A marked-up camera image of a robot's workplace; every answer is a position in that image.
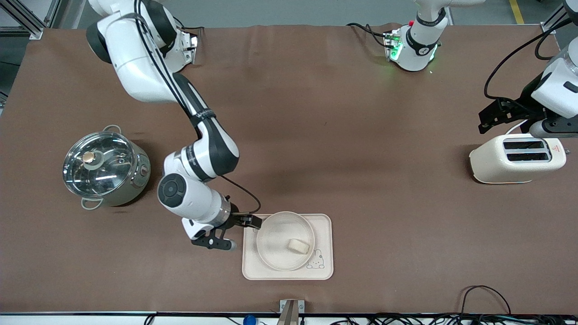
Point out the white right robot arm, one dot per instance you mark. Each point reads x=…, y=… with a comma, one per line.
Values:
x=135, y=67

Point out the small cream bun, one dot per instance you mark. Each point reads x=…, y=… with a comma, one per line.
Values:
x=298, y=246

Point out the metal table bracket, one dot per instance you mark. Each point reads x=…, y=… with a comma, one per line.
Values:
x=291, y=313

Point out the brown table mat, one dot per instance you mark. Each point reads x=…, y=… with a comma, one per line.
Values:
x=361, y=135

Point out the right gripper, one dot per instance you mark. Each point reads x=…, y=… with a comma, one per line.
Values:
x=236, y=218

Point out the cream two-slot toaster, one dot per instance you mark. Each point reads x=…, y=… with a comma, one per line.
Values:
x=492, y=162

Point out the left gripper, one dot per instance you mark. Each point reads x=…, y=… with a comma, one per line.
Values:
x=524, y=100

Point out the cream rabbit print tray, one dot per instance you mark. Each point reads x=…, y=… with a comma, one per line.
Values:
x=253, y=271

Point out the round cream plate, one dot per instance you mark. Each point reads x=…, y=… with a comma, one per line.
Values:
x=275, y=253

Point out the glass pot lid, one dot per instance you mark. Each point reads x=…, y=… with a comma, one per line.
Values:
x=97, y=164

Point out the aluminium frame profile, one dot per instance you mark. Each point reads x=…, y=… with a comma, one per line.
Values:
x=27, y=25
x=548, y=27

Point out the pale green electric pot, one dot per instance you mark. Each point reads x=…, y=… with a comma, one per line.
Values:
x=141, y=177

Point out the blue round knob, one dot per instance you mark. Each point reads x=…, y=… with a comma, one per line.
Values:
x=249, y=320

